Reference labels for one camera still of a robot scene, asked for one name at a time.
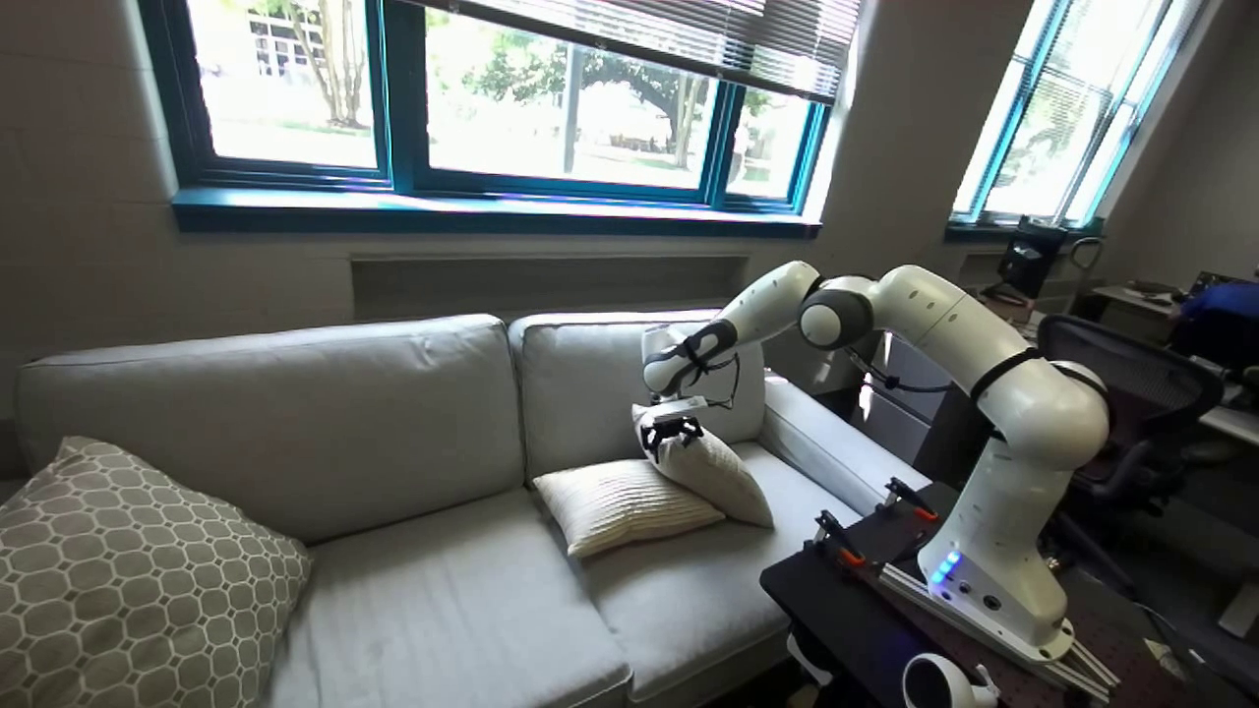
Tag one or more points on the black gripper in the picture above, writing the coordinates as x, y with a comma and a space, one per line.
670, 425

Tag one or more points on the cream striped pillow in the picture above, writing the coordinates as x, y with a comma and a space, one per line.
711, 471
614, 507

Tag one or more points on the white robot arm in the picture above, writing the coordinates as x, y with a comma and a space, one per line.
1027, 425

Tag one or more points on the orange black clamp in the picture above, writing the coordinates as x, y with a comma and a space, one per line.
830, 546
906, 496

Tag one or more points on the grey filing cabinet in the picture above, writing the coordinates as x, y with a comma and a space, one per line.
919, 416

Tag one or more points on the light grey sofa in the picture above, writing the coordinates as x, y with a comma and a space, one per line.
405, 457

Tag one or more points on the black robot table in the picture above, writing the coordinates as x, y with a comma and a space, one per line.
857, 635

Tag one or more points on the white VR controller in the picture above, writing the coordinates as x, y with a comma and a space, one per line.
939, 681

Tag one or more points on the window blinds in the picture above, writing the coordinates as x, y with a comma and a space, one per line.
774, 44

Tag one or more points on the black office chair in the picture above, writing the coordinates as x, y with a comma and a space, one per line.
1154, 408

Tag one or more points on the teal framed main window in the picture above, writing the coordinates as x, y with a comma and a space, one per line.
391, 117

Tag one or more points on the teal framed side window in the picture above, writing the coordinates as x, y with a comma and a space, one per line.
1066, 113

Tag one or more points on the patterned beige pillow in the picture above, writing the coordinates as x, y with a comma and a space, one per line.
124, 589

